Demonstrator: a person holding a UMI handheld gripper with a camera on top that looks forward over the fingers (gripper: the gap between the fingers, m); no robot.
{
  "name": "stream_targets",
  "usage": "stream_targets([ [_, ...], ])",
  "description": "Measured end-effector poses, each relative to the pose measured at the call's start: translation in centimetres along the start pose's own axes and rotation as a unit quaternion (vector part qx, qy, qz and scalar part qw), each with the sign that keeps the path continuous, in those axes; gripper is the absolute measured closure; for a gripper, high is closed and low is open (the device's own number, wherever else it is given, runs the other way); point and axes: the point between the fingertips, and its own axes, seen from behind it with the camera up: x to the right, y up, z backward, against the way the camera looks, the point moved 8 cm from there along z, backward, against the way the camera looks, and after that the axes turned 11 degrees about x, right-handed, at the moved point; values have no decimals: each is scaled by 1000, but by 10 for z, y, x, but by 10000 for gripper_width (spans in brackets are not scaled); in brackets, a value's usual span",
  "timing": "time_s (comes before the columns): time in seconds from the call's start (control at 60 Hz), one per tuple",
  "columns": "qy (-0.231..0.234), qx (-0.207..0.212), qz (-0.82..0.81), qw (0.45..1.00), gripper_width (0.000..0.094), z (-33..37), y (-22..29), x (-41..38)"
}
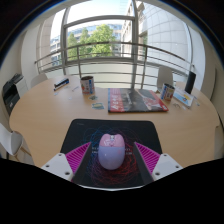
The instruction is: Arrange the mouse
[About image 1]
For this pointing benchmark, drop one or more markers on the printed cup with blue band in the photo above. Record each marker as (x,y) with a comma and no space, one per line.
(167,92)

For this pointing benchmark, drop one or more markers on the small blue-green card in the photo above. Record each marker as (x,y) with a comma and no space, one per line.
(98,106)
(93,97)

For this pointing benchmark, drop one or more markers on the red and grey magazine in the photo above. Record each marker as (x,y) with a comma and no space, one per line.
(135,100)

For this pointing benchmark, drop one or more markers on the printed can with dark rim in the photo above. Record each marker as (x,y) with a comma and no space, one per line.
(87,85)

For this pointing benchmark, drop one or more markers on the green tree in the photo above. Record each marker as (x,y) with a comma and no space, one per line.
(98,40)

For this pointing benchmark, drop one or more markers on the black and white printer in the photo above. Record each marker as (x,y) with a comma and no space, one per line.
(11,93)

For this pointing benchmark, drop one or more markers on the black mouse pad, red-blue print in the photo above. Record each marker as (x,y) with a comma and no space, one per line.
(113,126)

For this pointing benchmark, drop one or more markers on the black upright speaker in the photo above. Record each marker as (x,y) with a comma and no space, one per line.
(190,82)

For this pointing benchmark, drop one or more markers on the dark blue and white box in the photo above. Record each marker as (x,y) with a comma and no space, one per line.
(61,84)

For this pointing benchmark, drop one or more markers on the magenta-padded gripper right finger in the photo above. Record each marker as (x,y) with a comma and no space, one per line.
(166,166)

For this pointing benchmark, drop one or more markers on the pink and lilac computer mouse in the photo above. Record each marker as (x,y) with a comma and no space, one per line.
(111,153)

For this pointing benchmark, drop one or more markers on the white chair with wooden legs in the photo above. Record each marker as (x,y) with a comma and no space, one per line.
(10,140)

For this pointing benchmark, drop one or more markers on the grey metal railing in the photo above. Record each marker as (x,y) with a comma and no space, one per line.
(100,43)

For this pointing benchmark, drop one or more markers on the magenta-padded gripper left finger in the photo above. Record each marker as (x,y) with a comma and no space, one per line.
(58,166)

